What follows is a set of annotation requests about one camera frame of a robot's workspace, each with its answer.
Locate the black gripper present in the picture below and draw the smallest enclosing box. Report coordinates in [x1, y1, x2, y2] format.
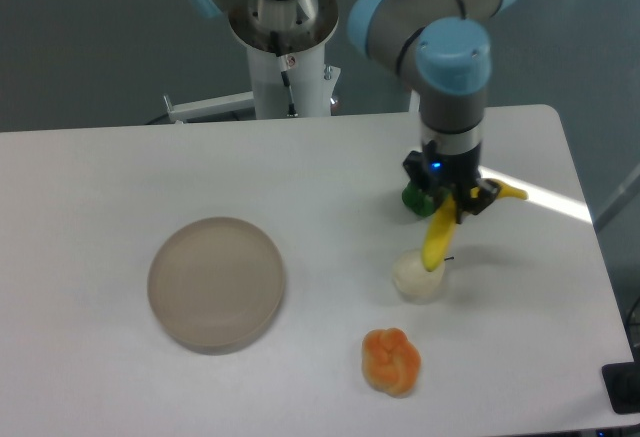
[402, 129, 500, 224]

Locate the yellow banana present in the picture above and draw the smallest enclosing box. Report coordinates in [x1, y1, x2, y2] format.
[421, 178, 529, 271]

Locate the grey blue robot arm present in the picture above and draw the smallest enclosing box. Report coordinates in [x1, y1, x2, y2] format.
[191, 0, 515, 222]

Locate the green bell pepper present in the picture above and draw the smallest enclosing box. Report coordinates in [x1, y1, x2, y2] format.
[401, 181, 446, 218]

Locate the white right base strut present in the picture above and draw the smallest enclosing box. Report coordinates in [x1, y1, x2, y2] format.
[408, 91, 421, 113]

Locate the white base strut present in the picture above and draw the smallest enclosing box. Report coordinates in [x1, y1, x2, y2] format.
[163, 91, 254, 123]
[408, 91, 421, 113]

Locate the white pear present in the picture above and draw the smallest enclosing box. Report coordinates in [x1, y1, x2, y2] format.
[391, 249, 452, 303]

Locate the orange knotted bread roll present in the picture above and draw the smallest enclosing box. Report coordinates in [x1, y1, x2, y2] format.
[361, 328, 422, 398]

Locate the beige round plate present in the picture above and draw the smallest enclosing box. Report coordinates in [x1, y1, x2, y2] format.
[147, 217, 286, 354]

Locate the black device at table edge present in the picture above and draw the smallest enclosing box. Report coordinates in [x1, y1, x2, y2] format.
[601, 362, 639, 415]

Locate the white left base strut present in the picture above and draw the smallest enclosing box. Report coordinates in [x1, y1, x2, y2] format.
[163, 91, 254, 123]

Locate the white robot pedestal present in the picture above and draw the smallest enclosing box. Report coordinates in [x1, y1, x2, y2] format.
[229, 0, 340, 119]

